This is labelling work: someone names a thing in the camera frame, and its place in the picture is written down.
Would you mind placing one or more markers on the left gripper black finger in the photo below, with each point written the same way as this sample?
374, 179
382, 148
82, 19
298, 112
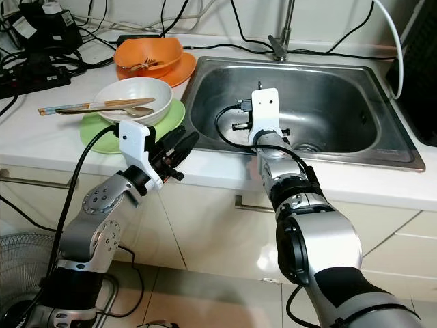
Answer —
188, 143
171, 140

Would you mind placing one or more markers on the golden spoon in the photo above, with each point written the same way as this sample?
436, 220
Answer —
136, 111

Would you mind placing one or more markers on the white bowl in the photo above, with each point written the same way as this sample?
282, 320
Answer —
150, 92

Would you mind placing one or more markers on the wooden chopstick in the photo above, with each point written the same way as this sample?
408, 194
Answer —
82, 104
75, 109

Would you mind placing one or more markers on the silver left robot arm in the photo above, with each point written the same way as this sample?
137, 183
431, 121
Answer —
102, 232

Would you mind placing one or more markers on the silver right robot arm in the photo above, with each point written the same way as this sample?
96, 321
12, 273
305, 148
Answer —
321, 246

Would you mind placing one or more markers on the light green plate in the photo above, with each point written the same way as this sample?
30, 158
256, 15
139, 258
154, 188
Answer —
102, 137

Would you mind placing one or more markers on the orange plate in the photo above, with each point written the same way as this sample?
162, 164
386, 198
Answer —
184, 68

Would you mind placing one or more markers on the golden metal fork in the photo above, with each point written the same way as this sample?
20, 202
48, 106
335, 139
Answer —
147, 65

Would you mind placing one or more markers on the chrome faucet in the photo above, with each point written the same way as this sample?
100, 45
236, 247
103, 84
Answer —
281, 44

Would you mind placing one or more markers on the cream cabinet door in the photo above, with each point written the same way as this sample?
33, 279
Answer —
212, 239
27, 219

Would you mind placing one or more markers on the orange bowl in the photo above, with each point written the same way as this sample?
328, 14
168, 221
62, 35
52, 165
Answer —
164, 49

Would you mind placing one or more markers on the stainless steel sink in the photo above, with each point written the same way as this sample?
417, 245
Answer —
348, 102

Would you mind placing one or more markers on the small flat black adapter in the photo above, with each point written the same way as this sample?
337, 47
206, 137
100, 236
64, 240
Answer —
133, 39

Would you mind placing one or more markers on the black power strip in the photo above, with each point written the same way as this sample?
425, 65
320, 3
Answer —
34, 78

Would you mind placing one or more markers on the grey floor fan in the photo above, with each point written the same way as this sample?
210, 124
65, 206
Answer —
27, 287

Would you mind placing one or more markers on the black slatted crate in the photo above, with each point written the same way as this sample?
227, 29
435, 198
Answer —
420, 68

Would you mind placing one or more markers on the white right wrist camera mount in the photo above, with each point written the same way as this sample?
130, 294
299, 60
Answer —
265, 109

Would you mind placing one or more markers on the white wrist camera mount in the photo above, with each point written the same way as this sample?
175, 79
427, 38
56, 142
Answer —
265, 109
133, 147

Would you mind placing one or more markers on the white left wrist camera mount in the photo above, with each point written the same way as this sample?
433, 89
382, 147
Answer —
133, 147

